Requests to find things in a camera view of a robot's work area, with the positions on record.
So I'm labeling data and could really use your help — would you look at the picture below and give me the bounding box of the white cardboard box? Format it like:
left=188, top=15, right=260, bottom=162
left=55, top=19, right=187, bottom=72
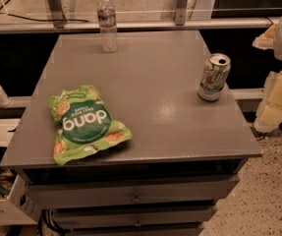
left=0, top=176, right=41, bottom=225

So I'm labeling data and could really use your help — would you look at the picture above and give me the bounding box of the grey drawer cabinet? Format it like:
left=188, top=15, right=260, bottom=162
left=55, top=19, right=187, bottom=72
left=0, top=29, right=263, bottom=236

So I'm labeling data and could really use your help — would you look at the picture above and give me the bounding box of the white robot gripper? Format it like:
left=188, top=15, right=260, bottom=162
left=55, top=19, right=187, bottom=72
left=253, top=17, right=282, bottom=133

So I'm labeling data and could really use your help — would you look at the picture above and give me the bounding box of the green dang chips bag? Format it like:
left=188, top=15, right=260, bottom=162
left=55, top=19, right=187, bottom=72
left=49, top=85, right=133, bottom=165

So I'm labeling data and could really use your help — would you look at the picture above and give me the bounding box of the clear plastic water bottle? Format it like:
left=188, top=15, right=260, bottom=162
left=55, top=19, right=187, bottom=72
left=97, top=0, right=118, bottom=53

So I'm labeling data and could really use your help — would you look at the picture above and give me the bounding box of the metal window frame rail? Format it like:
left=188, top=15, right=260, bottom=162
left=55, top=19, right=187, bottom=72
left=0, top=0, right=282, bottom=33

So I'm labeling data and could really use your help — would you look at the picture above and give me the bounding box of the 7up soda can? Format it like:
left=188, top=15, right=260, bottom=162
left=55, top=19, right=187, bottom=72
left=197, top=53, right=231, bottom=101

